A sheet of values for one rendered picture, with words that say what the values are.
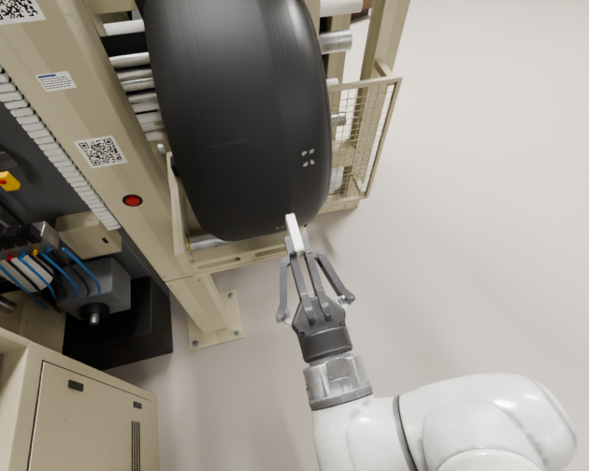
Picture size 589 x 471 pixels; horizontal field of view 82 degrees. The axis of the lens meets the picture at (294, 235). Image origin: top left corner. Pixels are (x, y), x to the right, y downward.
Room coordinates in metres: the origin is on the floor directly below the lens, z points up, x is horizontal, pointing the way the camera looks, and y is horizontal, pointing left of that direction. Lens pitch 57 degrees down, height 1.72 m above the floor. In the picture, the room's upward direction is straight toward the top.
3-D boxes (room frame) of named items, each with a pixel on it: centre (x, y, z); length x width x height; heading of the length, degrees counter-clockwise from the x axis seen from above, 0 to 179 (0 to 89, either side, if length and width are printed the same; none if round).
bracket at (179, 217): (0.63, 0.35, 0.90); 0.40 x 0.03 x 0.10; 15
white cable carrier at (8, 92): (0.54, 0.49, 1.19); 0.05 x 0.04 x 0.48; 15
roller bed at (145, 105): (0.99, 0.49, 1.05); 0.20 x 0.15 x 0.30; 105
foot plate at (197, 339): (0.59, 0.42, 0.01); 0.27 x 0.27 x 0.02; 15
